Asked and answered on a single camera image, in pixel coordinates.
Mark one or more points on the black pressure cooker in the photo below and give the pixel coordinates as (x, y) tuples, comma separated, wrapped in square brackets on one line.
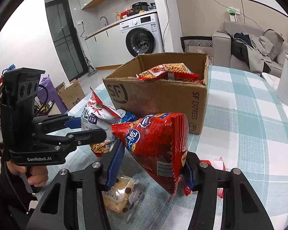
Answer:
[(139, 7)]

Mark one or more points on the blue cookie packet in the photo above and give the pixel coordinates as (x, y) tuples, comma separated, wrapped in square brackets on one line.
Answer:
[(129, 116)]

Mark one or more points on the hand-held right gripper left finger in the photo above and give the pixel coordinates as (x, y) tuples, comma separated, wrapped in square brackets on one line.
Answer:
[(115, 163)]

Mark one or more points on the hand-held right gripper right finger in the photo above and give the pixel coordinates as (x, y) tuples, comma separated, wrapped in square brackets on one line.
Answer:
[(190, 179)]

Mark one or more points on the grey clothes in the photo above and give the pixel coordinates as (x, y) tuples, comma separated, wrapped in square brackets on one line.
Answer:
[(259, 52)]

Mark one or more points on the floor mop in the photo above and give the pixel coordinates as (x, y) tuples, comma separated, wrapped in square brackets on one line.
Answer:
[(91, 69)]

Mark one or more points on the white noodle snack bag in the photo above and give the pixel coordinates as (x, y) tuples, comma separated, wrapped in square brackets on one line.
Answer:
[(96, 115)]

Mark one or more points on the person's left forearm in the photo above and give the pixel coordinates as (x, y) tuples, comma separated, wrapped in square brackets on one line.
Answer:
[(9, 196)]

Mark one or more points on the brown cardboard box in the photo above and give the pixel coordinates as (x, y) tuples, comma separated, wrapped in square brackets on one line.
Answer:
[(158, 100)]

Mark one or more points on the printed floor cardboard box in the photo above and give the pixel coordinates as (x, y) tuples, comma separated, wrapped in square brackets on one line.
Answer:
[(70, 95)]

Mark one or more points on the red cookie packet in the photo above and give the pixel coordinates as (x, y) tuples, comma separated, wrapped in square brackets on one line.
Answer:
[(216, 164)]

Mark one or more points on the grey sofa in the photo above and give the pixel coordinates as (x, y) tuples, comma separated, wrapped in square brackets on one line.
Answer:
[(220, 48)]

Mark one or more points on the red noodle snack bag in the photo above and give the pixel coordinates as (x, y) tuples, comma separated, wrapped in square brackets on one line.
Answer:
[(168, 70)]

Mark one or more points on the dark glass door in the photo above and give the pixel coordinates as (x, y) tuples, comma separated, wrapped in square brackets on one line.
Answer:
[(64, 40)]

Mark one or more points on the white washing machine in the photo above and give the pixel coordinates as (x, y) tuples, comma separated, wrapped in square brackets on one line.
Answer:
[(139, 38)]

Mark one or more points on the wall socket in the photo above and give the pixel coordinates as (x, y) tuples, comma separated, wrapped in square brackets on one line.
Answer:
[(80, 22)]

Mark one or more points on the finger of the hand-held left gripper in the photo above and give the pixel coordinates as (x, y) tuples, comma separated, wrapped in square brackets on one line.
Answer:
[(86, 137), (72, 122)]

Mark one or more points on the checked tablecloth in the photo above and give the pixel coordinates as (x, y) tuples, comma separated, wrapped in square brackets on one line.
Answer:
[(242, 124)]

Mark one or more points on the red chip bag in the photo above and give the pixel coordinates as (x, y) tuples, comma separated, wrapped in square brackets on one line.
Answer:
[(153, 143)]

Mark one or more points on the black white patterned bag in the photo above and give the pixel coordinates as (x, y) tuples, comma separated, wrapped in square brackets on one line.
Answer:
[(196, 43)]

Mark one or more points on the clear bread packet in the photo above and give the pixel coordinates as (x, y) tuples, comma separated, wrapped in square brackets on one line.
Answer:
[(120, 196)]

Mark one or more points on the metal faucet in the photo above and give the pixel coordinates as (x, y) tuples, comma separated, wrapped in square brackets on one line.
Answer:
[(105, 18)]

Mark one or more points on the lower kitchen cabinet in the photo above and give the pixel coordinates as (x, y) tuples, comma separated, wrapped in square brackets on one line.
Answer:
[(105, 48)]

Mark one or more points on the yellow bottle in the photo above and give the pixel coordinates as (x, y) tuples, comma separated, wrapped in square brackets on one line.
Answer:
[(117, 16)]

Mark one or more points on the purple floor bag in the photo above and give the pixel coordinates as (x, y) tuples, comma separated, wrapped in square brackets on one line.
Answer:
[(46, 83)]

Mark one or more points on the red box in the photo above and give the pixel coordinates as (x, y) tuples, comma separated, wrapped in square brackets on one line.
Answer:
[(126, 14)]

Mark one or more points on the wall control panel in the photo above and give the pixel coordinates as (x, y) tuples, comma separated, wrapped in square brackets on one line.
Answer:
[(233, 15)]

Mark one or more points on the dark jacket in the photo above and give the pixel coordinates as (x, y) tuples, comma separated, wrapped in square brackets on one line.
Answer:
[(240, 48)]

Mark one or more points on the person's left hand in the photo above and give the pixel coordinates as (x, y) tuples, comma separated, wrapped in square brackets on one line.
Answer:
[(37, 178)]

